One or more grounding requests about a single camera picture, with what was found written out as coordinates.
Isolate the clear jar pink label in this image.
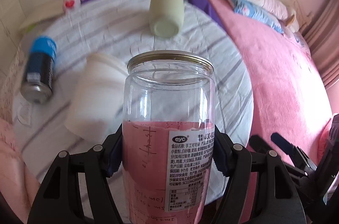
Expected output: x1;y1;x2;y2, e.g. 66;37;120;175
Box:
122;50;215;223

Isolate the white paper cup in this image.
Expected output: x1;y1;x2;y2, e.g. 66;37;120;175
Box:
65;53;128;144

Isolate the pale green ceramic cup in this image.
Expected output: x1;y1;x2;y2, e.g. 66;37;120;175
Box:
149;0;185;38

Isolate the light pink quilt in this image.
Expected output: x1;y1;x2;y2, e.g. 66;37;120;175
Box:
1;119;40;223

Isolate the pink fleece blanket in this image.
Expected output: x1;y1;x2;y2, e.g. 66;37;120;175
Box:
202;0;335;222

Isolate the blue black metal can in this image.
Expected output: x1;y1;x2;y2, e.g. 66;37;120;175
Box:
20;36;57;104

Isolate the heart print bed sheet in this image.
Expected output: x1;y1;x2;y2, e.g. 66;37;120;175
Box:
1;46;26;124

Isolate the blue cartoon pillow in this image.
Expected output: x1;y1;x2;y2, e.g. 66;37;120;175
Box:
227;0;284;34

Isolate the striped white tablecloth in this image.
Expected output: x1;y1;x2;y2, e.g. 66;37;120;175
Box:
12;0;255;206

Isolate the cream bedside table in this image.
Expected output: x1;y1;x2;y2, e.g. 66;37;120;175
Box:
18;0;64;31

